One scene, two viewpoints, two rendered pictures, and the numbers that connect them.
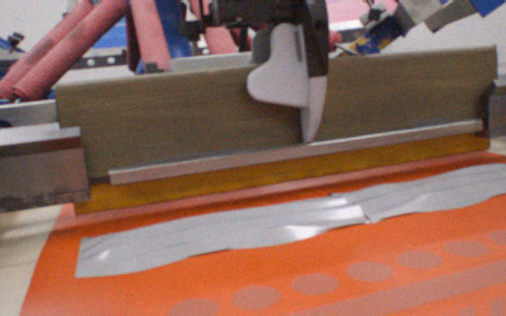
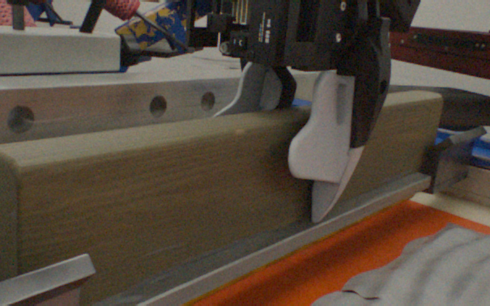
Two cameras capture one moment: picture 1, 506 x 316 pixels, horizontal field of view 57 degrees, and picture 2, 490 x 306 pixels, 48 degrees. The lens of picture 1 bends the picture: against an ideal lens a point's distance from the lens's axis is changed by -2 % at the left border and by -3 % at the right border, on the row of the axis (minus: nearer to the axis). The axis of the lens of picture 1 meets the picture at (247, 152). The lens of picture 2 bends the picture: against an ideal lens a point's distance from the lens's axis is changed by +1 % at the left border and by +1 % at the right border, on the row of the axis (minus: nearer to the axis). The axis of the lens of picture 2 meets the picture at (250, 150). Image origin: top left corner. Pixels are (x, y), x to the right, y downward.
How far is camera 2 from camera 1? 23 cm
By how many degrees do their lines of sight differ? 35
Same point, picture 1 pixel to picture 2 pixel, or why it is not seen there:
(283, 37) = (328, 91)
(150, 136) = (157, 238)
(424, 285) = not seen: outside the picture
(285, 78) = (323, 146)
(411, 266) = not seen: outside the picture
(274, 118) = (287, 191)
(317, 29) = (370, 87)
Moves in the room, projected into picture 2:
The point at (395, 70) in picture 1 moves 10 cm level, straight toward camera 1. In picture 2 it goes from (383, 125) to (478, 167)
